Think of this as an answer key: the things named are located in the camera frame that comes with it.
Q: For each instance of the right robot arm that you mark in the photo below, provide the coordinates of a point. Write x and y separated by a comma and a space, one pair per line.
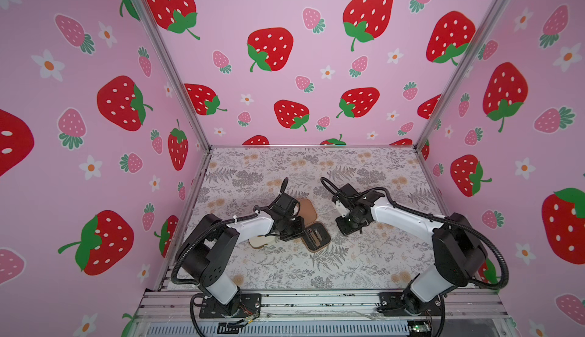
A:
459, 249

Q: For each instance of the cream nail clipper case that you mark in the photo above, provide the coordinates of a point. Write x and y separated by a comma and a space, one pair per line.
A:
259, 242

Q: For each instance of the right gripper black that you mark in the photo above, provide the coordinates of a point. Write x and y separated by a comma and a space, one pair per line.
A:
346, 226

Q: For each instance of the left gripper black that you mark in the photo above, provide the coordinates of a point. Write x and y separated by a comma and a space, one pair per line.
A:
300, 229

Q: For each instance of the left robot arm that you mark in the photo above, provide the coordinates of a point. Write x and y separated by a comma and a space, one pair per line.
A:
202, 259

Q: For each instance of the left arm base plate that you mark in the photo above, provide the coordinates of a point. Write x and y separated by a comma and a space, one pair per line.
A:
241, 306

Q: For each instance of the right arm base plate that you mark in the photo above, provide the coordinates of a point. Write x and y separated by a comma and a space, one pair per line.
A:
395, 304

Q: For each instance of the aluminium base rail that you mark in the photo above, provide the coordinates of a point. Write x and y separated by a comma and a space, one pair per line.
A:
312, 305

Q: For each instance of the dark brown nail clipper case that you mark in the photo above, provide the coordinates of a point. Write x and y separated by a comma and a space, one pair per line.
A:
315, 235

